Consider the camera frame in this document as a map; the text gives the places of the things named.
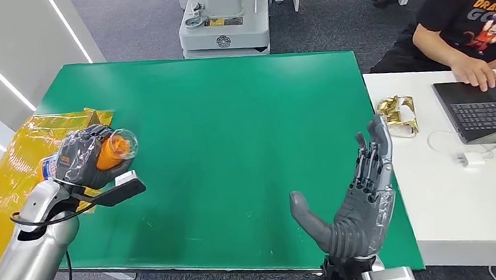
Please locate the crumpled gold wrapper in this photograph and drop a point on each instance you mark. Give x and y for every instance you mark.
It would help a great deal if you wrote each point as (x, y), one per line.
(390, 112)

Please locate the person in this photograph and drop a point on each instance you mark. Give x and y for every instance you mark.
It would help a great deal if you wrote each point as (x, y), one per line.
(465, 3)

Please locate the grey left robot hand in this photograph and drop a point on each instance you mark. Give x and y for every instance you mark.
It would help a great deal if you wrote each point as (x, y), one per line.
(74, 158)

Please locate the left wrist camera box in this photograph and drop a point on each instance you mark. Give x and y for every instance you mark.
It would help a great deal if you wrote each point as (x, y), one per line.
(122, 192)

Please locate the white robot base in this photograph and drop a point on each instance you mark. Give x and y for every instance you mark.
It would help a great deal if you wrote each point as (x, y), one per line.
(224, 33)

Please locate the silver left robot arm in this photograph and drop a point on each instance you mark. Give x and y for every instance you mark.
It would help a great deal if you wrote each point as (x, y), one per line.
(29, 257)

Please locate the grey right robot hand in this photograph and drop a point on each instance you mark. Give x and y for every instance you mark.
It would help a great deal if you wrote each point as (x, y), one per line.
(362, 218)

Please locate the yellow taped cardboard box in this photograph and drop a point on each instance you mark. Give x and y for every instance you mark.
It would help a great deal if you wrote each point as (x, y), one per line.
(5, 187)

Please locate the white charger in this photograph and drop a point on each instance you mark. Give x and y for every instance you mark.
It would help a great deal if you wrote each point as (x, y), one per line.
(470, 159)

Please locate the person's hand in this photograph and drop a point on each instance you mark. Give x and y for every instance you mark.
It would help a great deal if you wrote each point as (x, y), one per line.
(474, 72)

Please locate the dark grey laptop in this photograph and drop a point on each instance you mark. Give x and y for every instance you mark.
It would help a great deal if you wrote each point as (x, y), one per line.
(488, 111)

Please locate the orange bottle with clear cap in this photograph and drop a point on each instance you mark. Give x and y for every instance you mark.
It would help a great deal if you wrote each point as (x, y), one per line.
(114, 150)

